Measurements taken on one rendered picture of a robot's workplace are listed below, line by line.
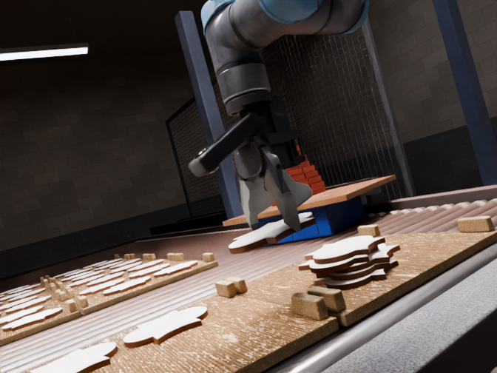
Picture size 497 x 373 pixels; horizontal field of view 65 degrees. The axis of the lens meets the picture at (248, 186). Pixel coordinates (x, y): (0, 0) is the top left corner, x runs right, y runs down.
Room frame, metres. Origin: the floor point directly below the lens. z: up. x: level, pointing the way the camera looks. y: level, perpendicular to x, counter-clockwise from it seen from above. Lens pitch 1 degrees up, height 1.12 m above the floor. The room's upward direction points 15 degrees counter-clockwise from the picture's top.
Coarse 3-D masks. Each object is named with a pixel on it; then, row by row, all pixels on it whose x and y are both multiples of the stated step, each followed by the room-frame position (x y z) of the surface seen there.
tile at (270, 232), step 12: (300, 216) 0.59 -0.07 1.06; (312, 216) 0.58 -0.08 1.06; (264, 228) 0.61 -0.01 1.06; (276, 228) 0.57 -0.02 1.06; (288, 228) 0.53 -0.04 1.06; (240, 240) 0.58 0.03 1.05; (252, 240) 0.54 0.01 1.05; (264, 240) 0.53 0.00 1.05; (276, 240) 0.51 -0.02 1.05; (240, 252) 0.53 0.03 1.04
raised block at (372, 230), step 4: (360, 228) 0.98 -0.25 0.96; (364, 228) 0.97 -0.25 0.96; (368, 228) 0.95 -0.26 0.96; (372, 228) 0.94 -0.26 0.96; (376, 228) 0.94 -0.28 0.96; (360, 232) 0.98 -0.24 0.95; (364, 232) 0.97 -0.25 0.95; (368, 232) 0.96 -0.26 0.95; (372, 232) 0.95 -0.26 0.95; (376, 232) 0.94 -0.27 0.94; (372, 236) 0.95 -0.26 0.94
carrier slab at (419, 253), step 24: (408, 240) 0.82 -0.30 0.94; (432, 240) 0.76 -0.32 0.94; (456, 240) 0.72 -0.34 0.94; (480, 240) 0.67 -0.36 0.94; (408, 264) 0.64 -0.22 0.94; (432, 264) 0.61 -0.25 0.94; (264, 288) 0.74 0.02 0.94; (288, 288) 0.69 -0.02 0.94; (360, 288) 0.59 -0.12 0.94; (384, 288) 0.56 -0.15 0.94; (408, 288) 0.56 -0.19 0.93; (336, 312) 0.51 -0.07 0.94; (360, 312) 0.51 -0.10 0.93
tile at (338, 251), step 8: (344, 240) 0.74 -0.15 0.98; (352, 240) 0.72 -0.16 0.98; (360, 240) 0.70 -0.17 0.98; (368, 240) 0.68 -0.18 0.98; (376, 240) 0.67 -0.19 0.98; (384, 240) 0.67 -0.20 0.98; (328, 248) 0.70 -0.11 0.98; (336, 248) 0.69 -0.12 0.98; (344, 248) 0.67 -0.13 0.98; (352, 248) 0.65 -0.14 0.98; (360, 248) 0.63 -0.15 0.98; (368, 248) 0.64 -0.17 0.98; (312, 256) 0.69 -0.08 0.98; (320, 256) 0.65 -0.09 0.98; (328, 256) 0.64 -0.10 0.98; (336, 256) 0.62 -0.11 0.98; (344, 256) 0.62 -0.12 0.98; (352, 256) 0.63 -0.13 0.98
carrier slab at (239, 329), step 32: (224, 320) 0.61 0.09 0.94; (256, 320) 0.57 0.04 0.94; (288, 320) 0.53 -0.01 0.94; (320, 320) 0.50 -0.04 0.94; (128, 352) 0.58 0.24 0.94; (160, 352) 0.54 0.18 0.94; (192, 352) 0.51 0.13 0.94; (224, 352) 0.48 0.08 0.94; (256, 352) 0.46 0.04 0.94; (288, 352) 0.46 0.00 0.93
